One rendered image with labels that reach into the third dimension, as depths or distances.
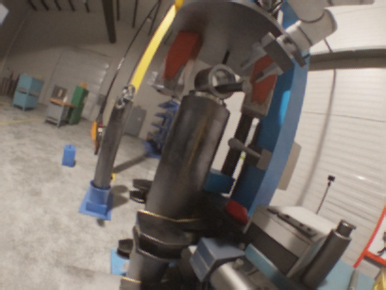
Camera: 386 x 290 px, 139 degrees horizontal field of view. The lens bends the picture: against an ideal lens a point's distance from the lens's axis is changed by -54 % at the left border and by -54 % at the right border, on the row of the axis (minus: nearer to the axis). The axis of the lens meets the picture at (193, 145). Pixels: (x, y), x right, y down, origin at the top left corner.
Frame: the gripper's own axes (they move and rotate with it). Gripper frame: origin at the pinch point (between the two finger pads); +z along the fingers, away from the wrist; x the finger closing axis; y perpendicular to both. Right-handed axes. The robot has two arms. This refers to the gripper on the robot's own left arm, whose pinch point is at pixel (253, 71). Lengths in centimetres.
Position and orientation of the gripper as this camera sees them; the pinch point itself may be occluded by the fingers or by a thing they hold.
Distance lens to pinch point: 57.1
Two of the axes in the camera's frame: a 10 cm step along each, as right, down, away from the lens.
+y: 0.1, -8.9, 4.5
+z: -5.8, 3.6, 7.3
